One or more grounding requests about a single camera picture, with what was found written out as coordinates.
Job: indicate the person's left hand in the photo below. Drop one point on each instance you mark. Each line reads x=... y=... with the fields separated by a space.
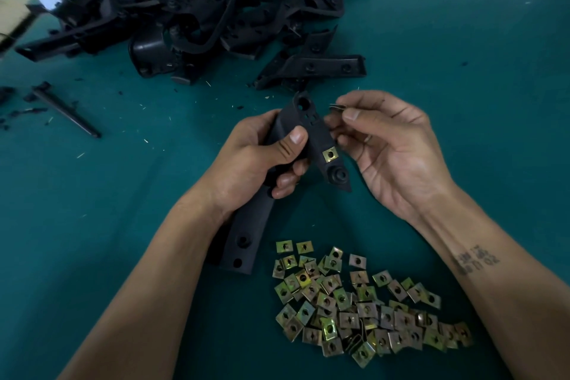
x=245 y=166

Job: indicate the person's right hand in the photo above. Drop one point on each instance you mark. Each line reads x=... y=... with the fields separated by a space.
x=401 y=157

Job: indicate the black plastic bracket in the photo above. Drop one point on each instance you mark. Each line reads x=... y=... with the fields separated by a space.
x=245 y=233

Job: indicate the pile of brass clip nuts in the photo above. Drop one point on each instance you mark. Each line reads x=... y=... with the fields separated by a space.
x=365 y=304

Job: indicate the pile of black plastic brackets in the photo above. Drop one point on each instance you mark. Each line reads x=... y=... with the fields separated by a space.
x=196 y=19

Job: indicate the person's left forearm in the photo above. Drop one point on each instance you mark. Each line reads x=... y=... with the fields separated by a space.
x=134 y=304

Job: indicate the person's right forearm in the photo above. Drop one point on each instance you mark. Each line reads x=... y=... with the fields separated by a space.
x=508 y=295

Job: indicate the green table cloth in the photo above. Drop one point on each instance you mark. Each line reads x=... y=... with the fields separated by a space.
x=481 y=81

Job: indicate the thin black plastic strip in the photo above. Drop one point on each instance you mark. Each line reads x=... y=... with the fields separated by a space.
x=67 y=110

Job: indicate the brown cardboard piece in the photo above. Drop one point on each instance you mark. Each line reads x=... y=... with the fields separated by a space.
x=14 y=10

